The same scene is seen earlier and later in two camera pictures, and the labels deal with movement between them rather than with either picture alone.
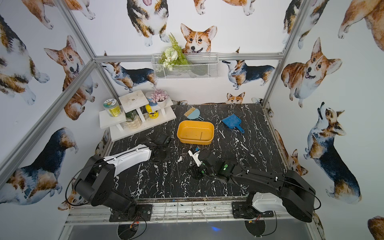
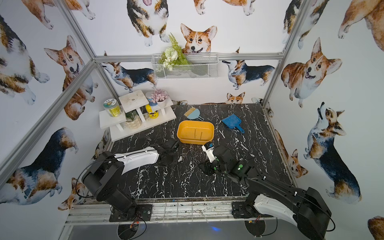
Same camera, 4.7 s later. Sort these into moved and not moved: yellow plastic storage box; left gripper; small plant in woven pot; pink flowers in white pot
Moved: left gripper
Not moved: small plant in woven pot; yellow plastic storage box; pink flowers in white pot
